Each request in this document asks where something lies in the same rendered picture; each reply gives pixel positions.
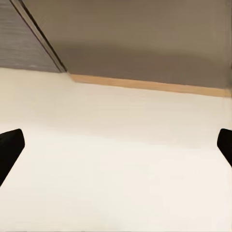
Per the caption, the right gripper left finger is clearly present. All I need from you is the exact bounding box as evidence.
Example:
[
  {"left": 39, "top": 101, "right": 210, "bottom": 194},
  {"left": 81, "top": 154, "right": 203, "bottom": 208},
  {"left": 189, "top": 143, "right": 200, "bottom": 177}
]
[{"left": 0, "top": 129, "right": 25, "bottom": 186}]

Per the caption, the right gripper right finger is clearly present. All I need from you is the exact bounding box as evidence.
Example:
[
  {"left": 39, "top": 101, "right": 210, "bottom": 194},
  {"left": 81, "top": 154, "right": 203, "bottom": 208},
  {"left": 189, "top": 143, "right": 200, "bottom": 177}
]
[{"left": 217, "top": 128, "right": 232, "bottom": 166}]

